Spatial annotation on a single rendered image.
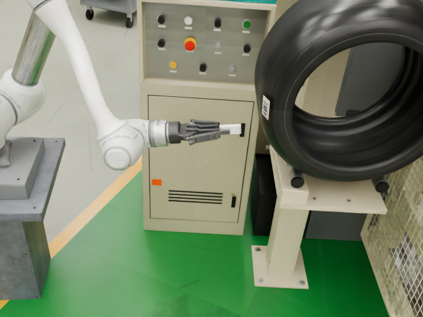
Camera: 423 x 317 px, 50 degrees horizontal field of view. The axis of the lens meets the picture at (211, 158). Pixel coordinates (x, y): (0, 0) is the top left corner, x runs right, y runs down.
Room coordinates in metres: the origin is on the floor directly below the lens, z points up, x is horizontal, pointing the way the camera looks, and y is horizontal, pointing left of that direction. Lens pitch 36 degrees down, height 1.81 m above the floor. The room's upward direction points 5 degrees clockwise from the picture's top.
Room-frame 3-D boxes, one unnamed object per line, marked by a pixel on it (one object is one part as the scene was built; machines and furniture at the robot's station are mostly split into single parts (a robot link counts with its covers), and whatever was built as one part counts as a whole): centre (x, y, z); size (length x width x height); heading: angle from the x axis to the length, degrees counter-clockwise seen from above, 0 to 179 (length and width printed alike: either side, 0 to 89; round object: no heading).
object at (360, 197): (1.36, -0.42, 0.80); 0.37 x 0.36 x 0.02; 92
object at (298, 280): (1.61, -0.39, 0.01); 0.27 x 0.27 x 0.02; 2
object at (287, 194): (1.35, -0.28, 0.83); 0.36 x 0.09 x 0.06; 2
